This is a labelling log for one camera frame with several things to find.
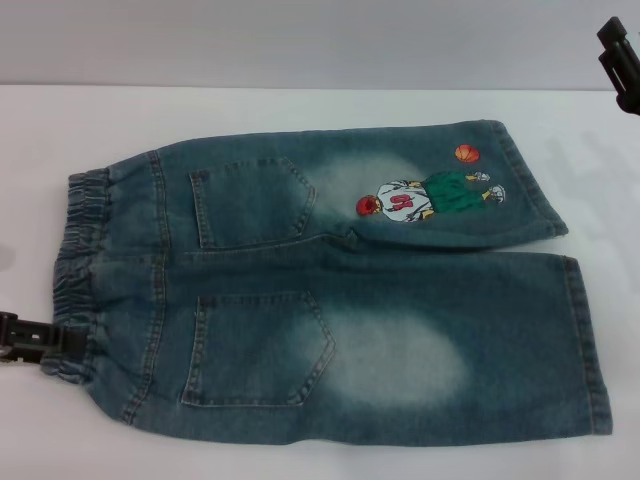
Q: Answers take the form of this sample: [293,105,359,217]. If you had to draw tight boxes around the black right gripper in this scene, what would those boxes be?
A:
[597,16,640,114]

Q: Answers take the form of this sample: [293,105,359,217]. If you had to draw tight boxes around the blue denim shorts with cartoon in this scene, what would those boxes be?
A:
[35,118,614,448]

